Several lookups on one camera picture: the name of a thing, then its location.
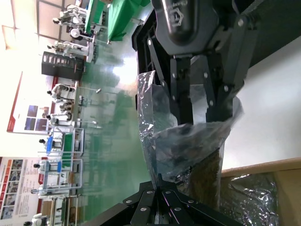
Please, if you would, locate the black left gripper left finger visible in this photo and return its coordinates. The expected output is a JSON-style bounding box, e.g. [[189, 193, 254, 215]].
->
[[122, 173, 162, 226]]

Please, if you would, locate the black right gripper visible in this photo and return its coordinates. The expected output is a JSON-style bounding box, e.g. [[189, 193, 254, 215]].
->
[[147, 0, 258, 127]]

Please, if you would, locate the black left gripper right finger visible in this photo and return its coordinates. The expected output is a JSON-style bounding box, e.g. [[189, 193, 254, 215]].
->
[[159, 173, 197, 226]]

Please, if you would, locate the translucent grey antistatic bag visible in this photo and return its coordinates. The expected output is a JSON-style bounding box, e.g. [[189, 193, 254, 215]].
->
[[136, 70, 244, 210]]

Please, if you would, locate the crinkled silver bagged card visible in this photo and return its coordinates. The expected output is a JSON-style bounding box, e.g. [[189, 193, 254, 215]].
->
[[221, 174, 281, 226]]

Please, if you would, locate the black slotted plastic container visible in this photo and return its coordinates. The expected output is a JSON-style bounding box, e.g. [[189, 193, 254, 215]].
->
[[131, 0, 301, 111]]

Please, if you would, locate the brown cardboard box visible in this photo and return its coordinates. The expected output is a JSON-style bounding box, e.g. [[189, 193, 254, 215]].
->
[[221, 158, 301, 226]]

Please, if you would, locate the white rack with green panel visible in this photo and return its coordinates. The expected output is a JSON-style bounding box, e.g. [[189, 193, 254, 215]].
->
[[46, 128, 85, 158]]

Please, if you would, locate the wide green cloth table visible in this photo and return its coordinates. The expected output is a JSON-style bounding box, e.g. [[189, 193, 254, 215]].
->
[[107, 0, 152, 45]]

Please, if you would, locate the white leg work table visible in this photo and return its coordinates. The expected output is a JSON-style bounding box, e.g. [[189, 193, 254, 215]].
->
[[72, 81, 102, 125]]

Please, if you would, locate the narrow green cloth table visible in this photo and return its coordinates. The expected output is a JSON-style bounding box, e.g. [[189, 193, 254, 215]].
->
[[84, 0, 105, 35]]

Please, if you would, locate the tall black cabinet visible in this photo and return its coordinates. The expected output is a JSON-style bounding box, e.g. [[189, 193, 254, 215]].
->
[[40, 51, 85, 81]]

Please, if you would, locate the metal frame workbench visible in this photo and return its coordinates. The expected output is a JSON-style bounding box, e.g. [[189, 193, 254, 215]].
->
[[50, 195, 83, 226]]

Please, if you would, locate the white frame rack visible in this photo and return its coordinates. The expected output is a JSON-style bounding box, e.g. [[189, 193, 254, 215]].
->
[[37, 158, 83, 189]]

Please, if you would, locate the white red wall info board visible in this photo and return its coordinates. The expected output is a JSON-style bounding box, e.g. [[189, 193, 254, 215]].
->
[[6, 71, 57, 135], [0, 157, 46, 216]]

